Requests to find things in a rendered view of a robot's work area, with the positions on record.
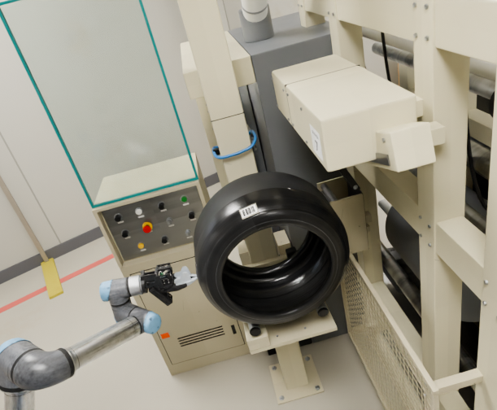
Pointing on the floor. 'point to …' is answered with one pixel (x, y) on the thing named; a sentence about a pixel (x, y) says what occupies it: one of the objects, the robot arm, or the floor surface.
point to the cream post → (232, 136)
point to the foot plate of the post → (296, 387)
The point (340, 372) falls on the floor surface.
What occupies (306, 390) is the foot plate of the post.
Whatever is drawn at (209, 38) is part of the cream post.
